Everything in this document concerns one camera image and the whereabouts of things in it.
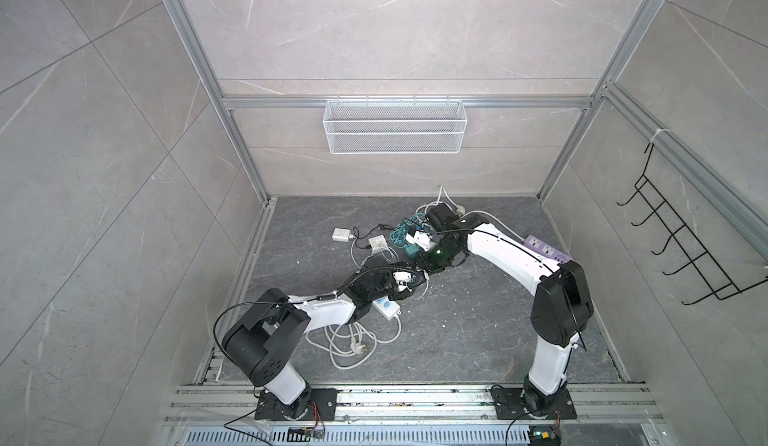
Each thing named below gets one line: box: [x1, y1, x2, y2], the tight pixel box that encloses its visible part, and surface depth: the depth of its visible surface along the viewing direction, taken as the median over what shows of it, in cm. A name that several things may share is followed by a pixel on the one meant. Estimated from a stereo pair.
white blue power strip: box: [372, 296, 401, 320], surface depth 90 cm
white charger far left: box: [332, 228, 354, 242], surface depth 107 cm
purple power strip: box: [524, 235, 572, 263], surface depth 103 cm
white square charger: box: [368, 234, 388, 251], surface depth 106 cm
